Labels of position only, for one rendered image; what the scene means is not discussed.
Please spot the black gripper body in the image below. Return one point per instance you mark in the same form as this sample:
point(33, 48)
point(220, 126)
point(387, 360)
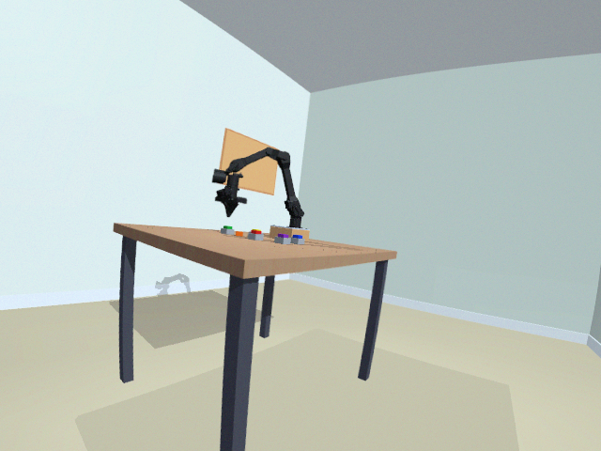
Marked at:
point(232, 199)

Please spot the green button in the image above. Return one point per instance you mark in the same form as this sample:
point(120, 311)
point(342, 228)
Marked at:
point(227, 230)

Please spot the red button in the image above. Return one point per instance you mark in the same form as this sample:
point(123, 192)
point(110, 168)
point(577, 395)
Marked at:
point(255, 235)

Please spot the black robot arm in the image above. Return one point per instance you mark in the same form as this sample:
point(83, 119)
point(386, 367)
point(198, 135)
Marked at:
point(292, 203)

